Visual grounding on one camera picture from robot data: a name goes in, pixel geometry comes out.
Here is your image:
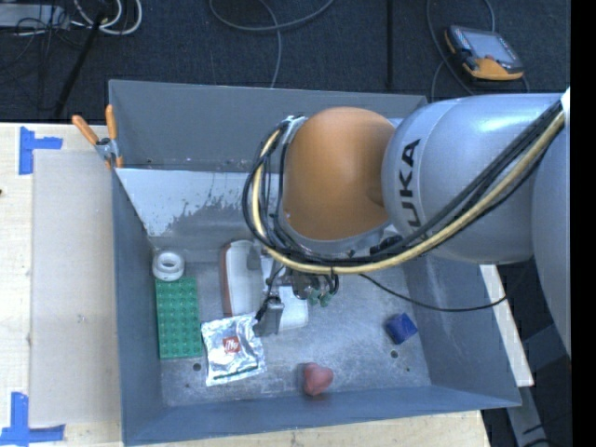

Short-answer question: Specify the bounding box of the green studded flat block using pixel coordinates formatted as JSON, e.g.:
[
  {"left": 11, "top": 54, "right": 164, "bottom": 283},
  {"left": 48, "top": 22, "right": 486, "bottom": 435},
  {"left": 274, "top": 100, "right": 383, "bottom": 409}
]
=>
[{"left": 155, "top": 276, "right": 205, "bottom": 360}]

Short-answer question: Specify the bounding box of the blue block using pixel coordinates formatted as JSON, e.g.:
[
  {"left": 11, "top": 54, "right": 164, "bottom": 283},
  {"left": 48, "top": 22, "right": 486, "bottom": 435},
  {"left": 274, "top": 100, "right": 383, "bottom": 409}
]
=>
[{"left": 385, "top": 312, "right": 419, "bottom": 345}]

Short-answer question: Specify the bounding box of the white tape ring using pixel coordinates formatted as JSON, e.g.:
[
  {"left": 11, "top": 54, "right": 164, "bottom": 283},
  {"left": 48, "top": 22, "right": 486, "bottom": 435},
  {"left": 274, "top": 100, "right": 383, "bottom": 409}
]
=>
[{"left": 152, "top": 251, "right": 186, "bottom": 282}]

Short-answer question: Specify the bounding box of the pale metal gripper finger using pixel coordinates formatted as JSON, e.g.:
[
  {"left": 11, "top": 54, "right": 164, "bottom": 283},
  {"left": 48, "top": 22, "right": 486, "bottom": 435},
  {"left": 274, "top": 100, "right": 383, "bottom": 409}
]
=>
[{"left": 257, "top": 298, "right": 286, "bottom": 337}]

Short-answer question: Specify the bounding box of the red toy fruit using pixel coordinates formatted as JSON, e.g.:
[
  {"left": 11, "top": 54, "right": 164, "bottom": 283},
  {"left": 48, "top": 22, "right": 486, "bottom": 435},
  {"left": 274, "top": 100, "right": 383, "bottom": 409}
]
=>
[{"left": 301, "top": 361, "right": 335, "bottom": 398}]

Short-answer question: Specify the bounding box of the silver foil packet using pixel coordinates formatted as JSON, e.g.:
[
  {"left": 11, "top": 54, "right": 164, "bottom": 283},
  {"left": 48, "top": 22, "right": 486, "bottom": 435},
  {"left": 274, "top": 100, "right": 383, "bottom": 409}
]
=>
[{"left": 200, "top": 313, "right": 268, "bottom": 387}]

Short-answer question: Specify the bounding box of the pale flat board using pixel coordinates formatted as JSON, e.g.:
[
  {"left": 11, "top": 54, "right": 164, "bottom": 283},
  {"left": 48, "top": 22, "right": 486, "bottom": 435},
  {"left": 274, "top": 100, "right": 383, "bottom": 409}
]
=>
[{"left": 27, "top": 149, "right": 123, "bottom": 430}]

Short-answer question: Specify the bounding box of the grey metal bin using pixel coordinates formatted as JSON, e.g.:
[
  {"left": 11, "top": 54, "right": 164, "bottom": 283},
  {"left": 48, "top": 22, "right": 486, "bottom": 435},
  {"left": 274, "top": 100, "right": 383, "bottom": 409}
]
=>
[{"left": 107, "top": 79, "right": 522, "bottom": 447}]

